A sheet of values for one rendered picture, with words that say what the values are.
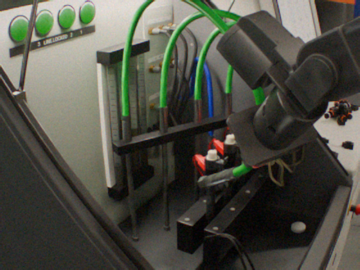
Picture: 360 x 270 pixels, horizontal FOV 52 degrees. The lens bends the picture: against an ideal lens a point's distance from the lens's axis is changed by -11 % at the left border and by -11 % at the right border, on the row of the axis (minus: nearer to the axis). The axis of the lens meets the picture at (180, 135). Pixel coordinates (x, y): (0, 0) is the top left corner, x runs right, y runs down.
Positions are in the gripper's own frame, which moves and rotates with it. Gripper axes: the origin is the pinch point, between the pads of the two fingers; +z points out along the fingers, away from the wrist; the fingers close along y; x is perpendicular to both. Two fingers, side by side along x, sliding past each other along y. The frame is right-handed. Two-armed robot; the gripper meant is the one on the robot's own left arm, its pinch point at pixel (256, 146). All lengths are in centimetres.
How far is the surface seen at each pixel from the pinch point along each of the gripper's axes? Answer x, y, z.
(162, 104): -20.2, 5.2, 29.1
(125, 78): -25.1, 11.6, 20.8
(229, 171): 1.2, 3.7, 5.1
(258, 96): -5.0, -0.8, -6.3
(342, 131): -3, -50, 57
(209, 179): 0.6, 5.9, 9.9
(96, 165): -14.7, 23.2, 38.0
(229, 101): -18.3, -11.1, 36.7
